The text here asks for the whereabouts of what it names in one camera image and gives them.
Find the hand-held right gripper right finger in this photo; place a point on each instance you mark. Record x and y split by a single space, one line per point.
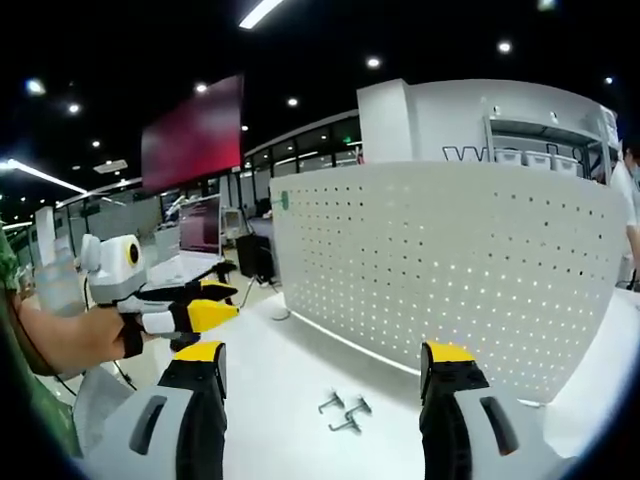
480 430

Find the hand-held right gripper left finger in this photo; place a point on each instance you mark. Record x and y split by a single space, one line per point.
150 430

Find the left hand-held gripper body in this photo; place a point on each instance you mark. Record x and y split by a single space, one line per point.
112 272

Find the green hook assembly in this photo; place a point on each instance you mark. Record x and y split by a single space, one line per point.
285 200
360 406
331 400
346 425

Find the white perforated mounting plate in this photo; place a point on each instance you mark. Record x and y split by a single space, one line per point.
450 260

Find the person's left hand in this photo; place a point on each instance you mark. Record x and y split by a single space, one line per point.
105 335

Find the white side desk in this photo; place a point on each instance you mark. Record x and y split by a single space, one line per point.
185 270

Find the monitor with purple screen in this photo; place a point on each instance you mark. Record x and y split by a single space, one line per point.
200 227

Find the black computer tower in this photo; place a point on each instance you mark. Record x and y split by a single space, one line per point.
255 257

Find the green patterned shirt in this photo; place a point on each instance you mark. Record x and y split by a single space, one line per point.
35 415

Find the large red display screen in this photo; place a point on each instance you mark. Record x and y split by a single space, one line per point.
195 130

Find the group of round ceiling spotlights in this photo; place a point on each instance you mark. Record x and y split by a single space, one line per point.
373 62

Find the grey metal shelving rack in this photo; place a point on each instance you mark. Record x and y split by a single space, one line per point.
545 130

